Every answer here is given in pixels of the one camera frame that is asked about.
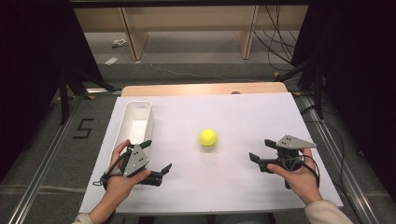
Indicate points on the black metal frame bar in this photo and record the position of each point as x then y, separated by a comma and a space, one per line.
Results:
186, 3

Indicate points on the black tripod stand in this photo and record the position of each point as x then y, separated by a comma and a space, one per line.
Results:
63, 102
317, 93

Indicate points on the aluminium floor rail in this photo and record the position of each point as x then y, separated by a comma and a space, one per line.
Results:
342, 161
40, 174

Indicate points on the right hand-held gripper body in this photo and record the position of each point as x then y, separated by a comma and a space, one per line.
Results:
291, 143

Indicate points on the person's right hand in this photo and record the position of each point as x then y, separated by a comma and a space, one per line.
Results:
302, 182

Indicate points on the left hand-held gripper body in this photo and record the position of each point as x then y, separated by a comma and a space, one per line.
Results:
137, 160

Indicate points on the flat white paper piece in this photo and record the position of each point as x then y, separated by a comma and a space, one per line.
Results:
111, 61

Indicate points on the white rectangular plastic bin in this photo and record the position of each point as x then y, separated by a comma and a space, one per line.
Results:
138, 124

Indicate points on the white power adapter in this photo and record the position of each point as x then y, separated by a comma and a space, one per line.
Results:
120, 42

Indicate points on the white table cover sheet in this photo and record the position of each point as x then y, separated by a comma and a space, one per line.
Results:
218, 180

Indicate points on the yellow tennis ball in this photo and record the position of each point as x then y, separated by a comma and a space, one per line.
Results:
208, 137

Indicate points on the dark curtain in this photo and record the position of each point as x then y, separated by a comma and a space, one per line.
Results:
28, 62
361, 62

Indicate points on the light wooden shelf unit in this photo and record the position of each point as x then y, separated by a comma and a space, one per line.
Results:
186, 18

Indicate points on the person's left hand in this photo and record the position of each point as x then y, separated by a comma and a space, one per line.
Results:
120, 186

